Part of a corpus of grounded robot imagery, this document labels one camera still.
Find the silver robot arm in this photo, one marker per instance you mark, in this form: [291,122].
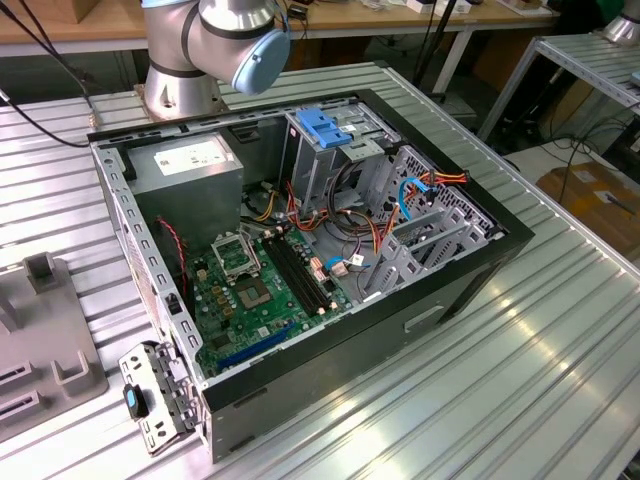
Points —
[220,30]

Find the metal disk bay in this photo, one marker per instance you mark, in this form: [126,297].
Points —
[400,265]

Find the black RAM slot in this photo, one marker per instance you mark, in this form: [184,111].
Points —
[297,275]
[290,275]
[304,275]
[311,275]

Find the metal optical drive cage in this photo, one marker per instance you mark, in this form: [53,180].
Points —
[310,170]

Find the CPU socket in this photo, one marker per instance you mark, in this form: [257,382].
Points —
[254,295]

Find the blue drive bay latch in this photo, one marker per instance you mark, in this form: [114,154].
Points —
[320,127]

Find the green motherboard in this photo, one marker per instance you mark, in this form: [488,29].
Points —
[235,320]

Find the blue expansion slot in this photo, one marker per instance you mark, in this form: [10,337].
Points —
[260,345]

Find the open black PC case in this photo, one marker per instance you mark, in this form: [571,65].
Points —
[350,360]

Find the grey power supply unit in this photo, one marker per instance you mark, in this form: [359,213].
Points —
[190,200]

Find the black case fan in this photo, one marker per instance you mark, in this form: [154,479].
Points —
[172,260]

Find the black tripod stand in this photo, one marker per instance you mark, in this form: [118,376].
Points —
[434,40]

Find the wooden desk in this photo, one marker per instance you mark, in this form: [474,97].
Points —
[400,20]

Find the black clip with blue button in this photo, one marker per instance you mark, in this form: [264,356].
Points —
[135,400]

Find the cardboard box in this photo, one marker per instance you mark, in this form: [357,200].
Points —
[590,200]

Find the grey parts rack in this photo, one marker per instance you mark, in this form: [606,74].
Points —
[45,320]

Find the metal slat side table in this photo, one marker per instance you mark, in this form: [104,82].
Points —
[575,55]

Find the metal rear port bracket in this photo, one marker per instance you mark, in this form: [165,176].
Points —
[165,395]

